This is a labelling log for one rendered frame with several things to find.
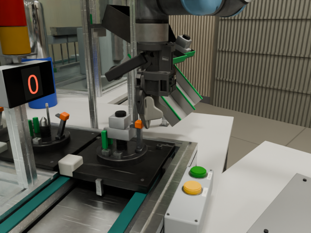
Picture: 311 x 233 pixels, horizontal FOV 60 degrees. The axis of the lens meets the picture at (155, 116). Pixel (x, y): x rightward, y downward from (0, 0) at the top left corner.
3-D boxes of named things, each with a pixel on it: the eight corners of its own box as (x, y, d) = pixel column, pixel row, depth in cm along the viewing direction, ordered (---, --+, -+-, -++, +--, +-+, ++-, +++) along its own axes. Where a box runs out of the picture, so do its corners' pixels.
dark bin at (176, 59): (184, 61, 94) (193, 42, 90) (167, 66, 83) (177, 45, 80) (123, 25, 102) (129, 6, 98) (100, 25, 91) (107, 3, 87)
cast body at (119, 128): (135, 135, 74) (135, 110, 71) (129, 141, 70) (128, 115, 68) (108, 131, 76) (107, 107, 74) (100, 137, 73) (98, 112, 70)
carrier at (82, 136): (101, 137, 90) (98, 101, 86) (54, 174, 69) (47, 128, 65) (42, 129, 98) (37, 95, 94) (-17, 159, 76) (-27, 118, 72)
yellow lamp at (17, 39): (37, 52, 53) (33, 26, 52) (17, 55, 49) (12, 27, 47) (17, 51, 55) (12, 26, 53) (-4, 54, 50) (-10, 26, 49)
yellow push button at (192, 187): (202, 189, 62) (202, 181, 62) (199, 199, 59) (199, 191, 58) (185, 186, 64) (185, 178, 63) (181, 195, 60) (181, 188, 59)
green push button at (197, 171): (207, 174, 69) (207, 167, 68) (204, 182, 65) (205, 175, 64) (191, 171, 70) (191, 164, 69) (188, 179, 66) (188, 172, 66)
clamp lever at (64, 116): (64, 135, 81) (70, 113, 78) (60, 137, 79) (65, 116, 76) (54, 129, 81) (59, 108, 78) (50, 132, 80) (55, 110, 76)
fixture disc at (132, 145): (154, 147, 79) (154, 141, 78) (135, 171, 66) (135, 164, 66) (111, 141, 83) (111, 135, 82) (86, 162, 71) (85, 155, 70)
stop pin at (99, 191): (103, 193, 65) (102, 178, 64) (101, 195, 64) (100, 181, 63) (98, 192, 66) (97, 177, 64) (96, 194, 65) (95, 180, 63)
